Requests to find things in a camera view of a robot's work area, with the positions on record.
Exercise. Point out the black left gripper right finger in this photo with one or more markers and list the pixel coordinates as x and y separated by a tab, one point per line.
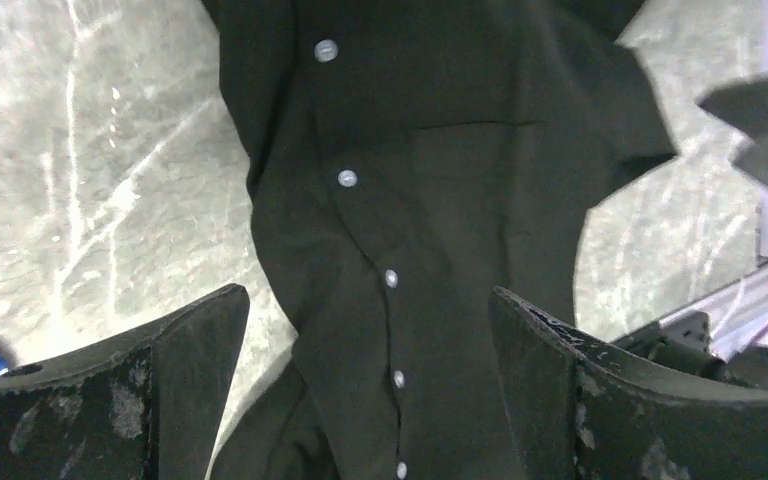
580	408

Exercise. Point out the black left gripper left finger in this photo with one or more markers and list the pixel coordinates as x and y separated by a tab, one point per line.
144	404

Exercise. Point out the black button shirt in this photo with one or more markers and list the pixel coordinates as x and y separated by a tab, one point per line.
406	157

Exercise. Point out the aluminium frame rail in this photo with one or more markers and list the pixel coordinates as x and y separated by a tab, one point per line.
736	312

